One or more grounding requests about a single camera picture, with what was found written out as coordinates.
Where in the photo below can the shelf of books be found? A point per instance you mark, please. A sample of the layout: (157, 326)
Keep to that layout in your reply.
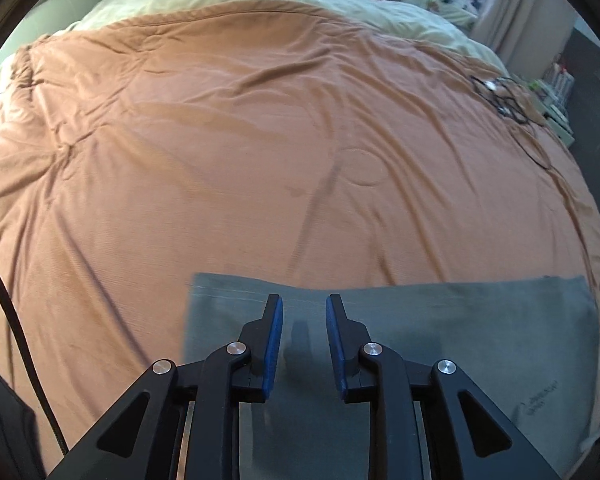
(555, 95)

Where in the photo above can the orange blanket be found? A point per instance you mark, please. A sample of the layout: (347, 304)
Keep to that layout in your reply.
(205, 135)

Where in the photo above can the beige curtain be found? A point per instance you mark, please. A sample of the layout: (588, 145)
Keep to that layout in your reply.
(525, 5)

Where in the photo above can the person's dark clothing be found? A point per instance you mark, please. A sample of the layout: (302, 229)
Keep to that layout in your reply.
(5, 420)

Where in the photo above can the dark grey cabinet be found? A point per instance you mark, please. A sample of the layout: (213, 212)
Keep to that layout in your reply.
(597, 85)

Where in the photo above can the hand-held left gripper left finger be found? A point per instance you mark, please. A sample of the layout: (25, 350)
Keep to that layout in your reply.
(271, 345)

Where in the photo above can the grey t-shirt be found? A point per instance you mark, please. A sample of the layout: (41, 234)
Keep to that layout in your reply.
(455, 330)

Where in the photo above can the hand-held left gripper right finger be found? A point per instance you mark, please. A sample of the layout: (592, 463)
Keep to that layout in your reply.
(336, 345)

